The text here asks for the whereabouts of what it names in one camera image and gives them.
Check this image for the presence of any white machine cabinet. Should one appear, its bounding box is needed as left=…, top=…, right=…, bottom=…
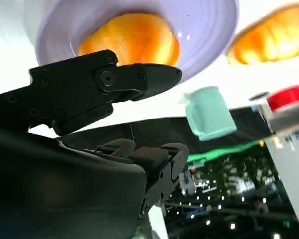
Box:
left=249, top=91, right=299, bottom=233

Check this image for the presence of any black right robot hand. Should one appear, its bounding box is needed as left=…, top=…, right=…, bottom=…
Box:
left=0, top=49, right=190, bottom=239

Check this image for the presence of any lilac plate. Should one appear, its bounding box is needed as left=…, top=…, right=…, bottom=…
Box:
left=35, top=0, right=240, bottom=83

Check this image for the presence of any pale green mug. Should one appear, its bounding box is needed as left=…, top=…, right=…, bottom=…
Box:
left=184, top=86, right=238, bottom=142

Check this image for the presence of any orange and white bread roll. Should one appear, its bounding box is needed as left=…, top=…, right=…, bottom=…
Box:
left=77, top=13, right=181, bottom=67
left=226, top=4, right=299, bottom=66

